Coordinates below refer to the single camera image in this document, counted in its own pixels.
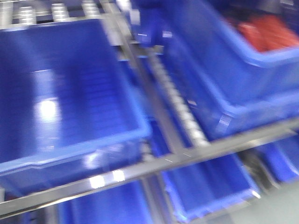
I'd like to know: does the large blue plastic bin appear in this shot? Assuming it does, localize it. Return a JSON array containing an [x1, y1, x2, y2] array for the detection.
[[0, 19, 151, 197]]

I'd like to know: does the steel roller shelf frame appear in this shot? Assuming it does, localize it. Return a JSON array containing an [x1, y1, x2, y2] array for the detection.
[[0, 0, 299, 219]]

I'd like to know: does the blue bin with red parts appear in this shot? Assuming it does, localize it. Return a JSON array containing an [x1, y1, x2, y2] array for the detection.
[[131, 0, 299, 140]]

